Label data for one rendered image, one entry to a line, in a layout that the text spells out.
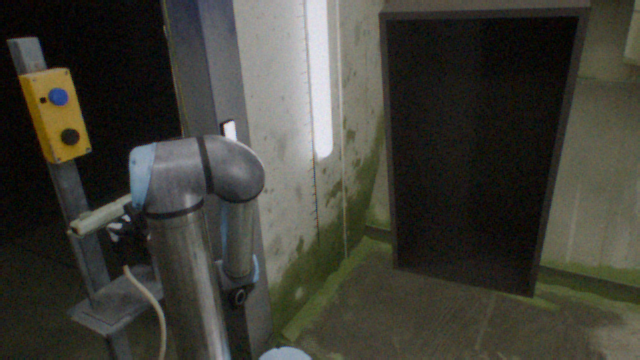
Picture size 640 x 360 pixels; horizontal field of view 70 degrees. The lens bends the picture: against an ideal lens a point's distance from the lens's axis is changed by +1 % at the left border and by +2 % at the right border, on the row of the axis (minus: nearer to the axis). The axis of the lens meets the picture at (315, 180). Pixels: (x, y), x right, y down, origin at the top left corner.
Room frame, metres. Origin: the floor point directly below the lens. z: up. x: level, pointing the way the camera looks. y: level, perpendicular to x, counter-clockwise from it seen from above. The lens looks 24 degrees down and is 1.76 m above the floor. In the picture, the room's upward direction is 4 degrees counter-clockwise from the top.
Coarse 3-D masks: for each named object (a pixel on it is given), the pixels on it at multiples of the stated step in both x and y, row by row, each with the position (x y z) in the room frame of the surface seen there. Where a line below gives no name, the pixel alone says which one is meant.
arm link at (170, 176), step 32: (160, 160) 0.78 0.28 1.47; (192, 160) 0.79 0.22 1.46; (160, 192) 0.76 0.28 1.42; (192, 192) 0.78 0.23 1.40; (160, 224) 0.76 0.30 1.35; (192, 224) 0.77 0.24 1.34; (160, 256) 0.76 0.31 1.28; (192, 256) 0.76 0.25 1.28; (192, 288) 0.75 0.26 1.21; (192, 320) 0.74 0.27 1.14; (192, 352) 0.73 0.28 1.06; (224, 352) 0.76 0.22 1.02
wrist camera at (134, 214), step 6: (126, 204) 1.20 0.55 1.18; (132, 204) 1.21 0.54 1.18; (126, 210) 1.20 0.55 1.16; (132, 210) 1.20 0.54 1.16; (138, 210) 1.21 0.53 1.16; (132, 216) 1.19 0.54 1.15; (138, 216) 1.19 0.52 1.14; (144, 216) 1.21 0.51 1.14; (132, 222) 1.19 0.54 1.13; (138, 222) 1.18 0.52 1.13; (144, 222) 1.19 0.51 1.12; (138, 228) 1.18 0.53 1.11; (144, 228) 1.18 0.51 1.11; (144, 234) 1.17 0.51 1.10
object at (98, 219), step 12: (108, 204) 1.28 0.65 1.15; (120, 204) 1.29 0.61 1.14; (84, 216) 1.20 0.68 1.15; (96, 216) 1.21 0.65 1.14; (108, 216) 1.24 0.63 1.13; (84, 228) 1.17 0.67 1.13; (96, 228) 1.20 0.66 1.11; (120, 240) 1.26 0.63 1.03; (120, 252) 1.25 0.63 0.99; (120, 264) 1.26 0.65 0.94
